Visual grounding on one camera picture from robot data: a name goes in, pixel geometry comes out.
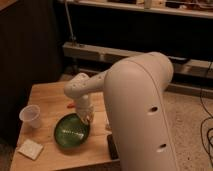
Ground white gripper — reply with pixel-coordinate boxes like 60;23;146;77
75;95;93;125

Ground green ceramic bowl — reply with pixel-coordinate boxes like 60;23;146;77
54;113;90;149

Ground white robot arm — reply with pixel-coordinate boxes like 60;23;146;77
64;52;179;171

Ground small orange object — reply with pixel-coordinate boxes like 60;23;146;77
67;103;76;108

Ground white tube bottle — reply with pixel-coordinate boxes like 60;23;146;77
105;124;111;131

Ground wooden table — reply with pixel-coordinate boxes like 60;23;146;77
10;82;121;171

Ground black remote control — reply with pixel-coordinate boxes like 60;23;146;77
107;134;118;160

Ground clear plastic cup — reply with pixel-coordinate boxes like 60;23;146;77
19;105;42;128

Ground white square sponge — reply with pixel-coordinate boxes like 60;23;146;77
18;139;43;160

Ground metal vertical pole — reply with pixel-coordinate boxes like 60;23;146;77
64;0;77;46

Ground upper wooden shelf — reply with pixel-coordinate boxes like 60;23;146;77
57;0;213;19

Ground metal shelf rail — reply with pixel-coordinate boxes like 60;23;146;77
63;42;209;77

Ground black cable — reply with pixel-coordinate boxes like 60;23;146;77
199;61;213;158

